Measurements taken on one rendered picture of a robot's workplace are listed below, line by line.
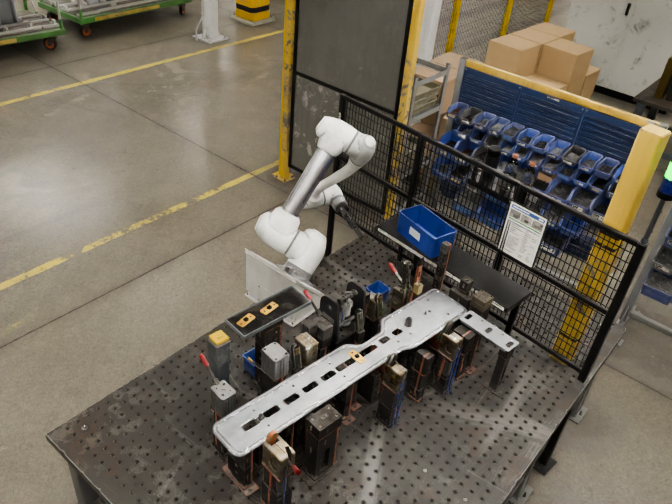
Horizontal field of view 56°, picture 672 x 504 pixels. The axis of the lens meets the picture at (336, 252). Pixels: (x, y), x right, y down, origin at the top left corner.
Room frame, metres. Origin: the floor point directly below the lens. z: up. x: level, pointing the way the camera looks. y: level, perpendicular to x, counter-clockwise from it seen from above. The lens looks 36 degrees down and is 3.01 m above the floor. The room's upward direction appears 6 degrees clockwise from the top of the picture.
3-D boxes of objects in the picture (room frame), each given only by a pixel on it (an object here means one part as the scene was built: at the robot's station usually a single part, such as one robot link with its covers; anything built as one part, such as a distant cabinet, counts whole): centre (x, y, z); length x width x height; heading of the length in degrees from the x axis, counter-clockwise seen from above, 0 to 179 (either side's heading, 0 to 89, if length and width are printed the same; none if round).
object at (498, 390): (2.20, -0.84, 0.84); 0.11 x 0.06 x 0.29; 47
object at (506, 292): (2.80, -0.61, 1.02); 0.90 x 0.22 x 0.03; 47
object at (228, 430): (1.99, -0.13, 1.00); 1.38 x 0.22 x 0.02; 137
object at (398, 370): (1.93, -0.31, 0.87); 0.12 x 0.09 x 0.35; 47
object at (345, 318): (2.22, -0.06, 0.94); 0.18 x 0.13 x 0.49; 137
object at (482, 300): (2.46, -0.74, 0.88); 0.08 x 0.08 x 0.36; 47
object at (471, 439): (2.21, -0.27, 0.68); 2.56 x 1.61 x 0.04; 144
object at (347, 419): (1.95, -0.09, 0.84); 0.17 x 0.06 x 0.29; 47
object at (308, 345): (2.00, 0.08, 0.89); 0.13 x 0.11 x 0.38; 47
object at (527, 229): (2.68, -0.91, 1.30); 0.23 x 0.02 x 0.31; 47
